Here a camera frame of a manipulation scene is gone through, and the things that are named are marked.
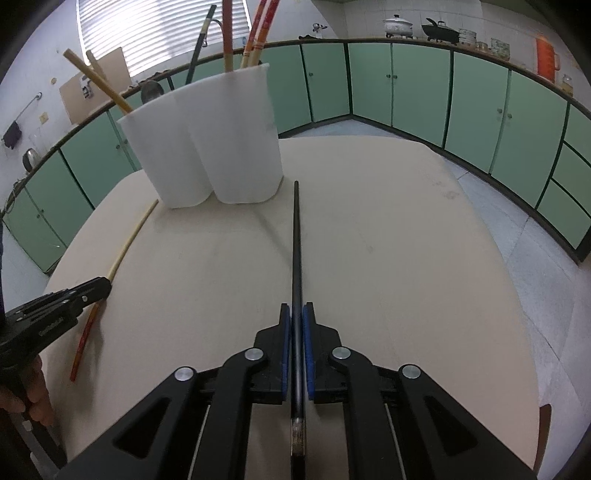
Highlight metal towel rail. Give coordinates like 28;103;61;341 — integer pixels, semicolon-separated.
16;92;43;123

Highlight red and yellow chopstick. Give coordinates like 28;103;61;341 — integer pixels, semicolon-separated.
240;0;271;70
247;0;281;69
69;199;160;382

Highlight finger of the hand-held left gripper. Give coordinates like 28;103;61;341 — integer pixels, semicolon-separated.
43;276;113;306
4;299;92;346

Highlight green lower kitchen cabinets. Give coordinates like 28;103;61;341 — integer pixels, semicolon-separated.
0;39;591;273

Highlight person's left hand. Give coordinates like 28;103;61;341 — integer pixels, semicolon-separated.
0;355;55;428

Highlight metal kitchen faucet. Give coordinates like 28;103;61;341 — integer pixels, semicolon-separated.
203;18;227;47

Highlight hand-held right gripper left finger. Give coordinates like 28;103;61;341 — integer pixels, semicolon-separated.
54;303;293;480

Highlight brown wooden chopstick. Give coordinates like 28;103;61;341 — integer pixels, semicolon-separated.
222;0;234;73

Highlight black chopstick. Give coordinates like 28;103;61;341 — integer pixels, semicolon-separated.
186;4;218;86
289;181;307;480

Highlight white window blind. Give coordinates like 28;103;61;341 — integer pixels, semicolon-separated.
76;0;250;77

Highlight black hanging cloth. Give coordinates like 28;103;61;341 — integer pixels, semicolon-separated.
2;121;24;149

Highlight white utensil holder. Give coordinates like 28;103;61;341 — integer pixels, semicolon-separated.
117;64;283;208

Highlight light wooden chopstick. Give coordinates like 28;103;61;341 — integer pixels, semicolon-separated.
86;51;116;93
63;48;134;112

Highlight black wok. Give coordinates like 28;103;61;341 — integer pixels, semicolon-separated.
421;17;460;43

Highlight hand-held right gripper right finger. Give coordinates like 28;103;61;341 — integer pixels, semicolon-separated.
302;302;539;480

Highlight white cooking pot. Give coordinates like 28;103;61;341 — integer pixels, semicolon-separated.
383;14;414;38

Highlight orange thermos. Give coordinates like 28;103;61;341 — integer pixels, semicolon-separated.
536;37;561;83

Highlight group of glass jars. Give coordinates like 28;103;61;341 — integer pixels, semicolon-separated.
478;37;511;61

